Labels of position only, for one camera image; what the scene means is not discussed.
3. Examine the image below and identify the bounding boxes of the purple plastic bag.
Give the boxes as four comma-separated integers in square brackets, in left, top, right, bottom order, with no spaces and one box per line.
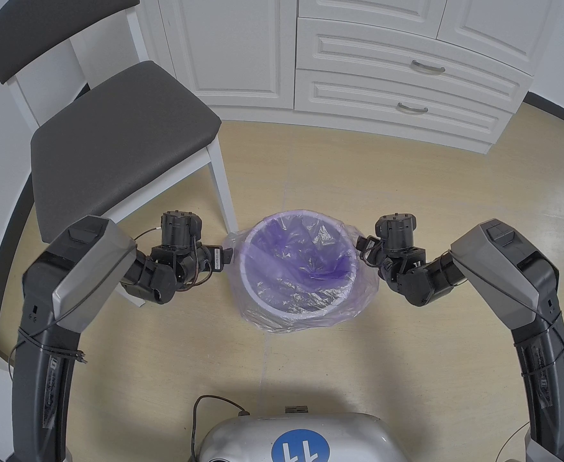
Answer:
[222,208,381,333]

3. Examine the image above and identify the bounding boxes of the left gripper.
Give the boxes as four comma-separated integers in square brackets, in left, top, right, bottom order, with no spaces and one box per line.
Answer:
[194,244,235,273]

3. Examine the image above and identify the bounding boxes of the white wardrobe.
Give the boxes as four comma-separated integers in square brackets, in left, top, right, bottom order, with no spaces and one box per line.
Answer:
[135,0,564,157]

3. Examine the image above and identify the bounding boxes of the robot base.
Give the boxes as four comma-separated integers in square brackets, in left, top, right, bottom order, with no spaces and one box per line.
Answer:
[200,405,410,462]

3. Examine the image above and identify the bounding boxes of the white trash bin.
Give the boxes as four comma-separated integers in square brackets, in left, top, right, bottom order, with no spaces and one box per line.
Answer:
[240,210,360,327]

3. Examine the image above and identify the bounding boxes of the white chair with grey seat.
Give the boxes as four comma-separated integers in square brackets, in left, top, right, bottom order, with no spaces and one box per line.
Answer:
[0,0,241,308]

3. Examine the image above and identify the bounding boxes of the black cable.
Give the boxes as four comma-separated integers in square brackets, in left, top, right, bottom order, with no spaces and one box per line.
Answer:
[191,395,249,461]
[499,424,533,461]

